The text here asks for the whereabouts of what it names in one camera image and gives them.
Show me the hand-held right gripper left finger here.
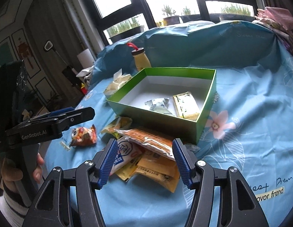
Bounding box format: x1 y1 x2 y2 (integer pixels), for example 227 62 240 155
22 138 118 227

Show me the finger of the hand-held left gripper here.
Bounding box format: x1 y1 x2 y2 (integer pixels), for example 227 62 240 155
23 107 75 124
5 107 95 148

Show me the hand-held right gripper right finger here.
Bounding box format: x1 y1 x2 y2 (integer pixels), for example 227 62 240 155
172 138 270 227

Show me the orange panda snack packet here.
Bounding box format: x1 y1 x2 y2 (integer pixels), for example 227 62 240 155
70 125 98 147

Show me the white blue snack packet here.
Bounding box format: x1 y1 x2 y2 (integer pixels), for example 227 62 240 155
111 136 144 176

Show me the green cardboard box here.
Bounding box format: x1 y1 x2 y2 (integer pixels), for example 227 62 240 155
106 68 217 145

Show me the clear orange cracker packet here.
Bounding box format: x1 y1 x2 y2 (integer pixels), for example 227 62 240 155
114 127 179 162

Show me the person's left forearm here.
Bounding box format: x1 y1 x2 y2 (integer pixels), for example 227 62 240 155
0 180 37 227

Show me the person's left hand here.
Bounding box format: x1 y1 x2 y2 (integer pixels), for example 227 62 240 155
1 152 45 194

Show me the light yellow sachet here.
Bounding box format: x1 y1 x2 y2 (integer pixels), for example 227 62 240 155
116 161 138 182

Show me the orange yellow sachet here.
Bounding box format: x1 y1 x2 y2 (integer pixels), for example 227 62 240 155
130 155 180 193

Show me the upright vacuum cleaner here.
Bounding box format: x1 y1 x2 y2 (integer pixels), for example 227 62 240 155
43 41 86 93

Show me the yellow green snack packet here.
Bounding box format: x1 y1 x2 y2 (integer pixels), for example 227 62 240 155
101 116 133 139

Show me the white plastic bag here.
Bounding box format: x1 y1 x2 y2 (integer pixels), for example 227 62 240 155
77 66 95 79

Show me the tissue pack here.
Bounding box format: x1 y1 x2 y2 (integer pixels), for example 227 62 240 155
103 69 132 97

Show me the white cylindrical bin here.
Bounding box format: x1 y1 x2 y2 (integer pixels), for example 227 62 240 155
77 48 96 69

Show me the gold snack packet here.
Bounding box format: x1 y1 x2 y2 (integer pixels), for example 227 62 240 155
172 91 201 119

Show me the pale green snack packet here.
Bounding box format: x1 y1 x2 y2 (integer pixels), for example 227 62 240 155
144 98 170 116

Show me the grey curtain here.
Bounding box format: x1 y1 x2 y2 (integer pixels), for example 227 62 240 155
30 0 109 76

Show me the yellow bottle with red loop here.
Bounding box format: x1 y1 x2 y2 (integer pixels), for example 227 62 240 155
127 43 152 72

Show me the blue floral blanket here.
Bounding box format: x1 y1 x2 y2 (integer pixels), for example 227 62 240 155
46 20 293 227

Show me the long black planter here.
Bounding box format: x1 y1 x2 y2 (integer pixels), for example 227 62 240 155
219 13 255 22
180 14 204 24
110 25 145 43

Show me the round black plant pot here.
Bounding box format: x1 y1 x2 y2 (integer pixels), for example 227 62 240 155
163 15 180 26

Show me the stack of folded pink cloths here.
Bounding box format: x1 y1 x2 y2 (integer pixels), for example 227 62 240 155
252 6 293 59

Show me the red wall decoration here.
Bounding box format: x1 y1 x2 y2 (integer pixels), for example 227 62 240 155
18 37 31 64

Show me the black window frame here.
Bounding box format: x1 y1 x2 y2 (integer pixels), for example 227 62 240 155
86 0 265 45

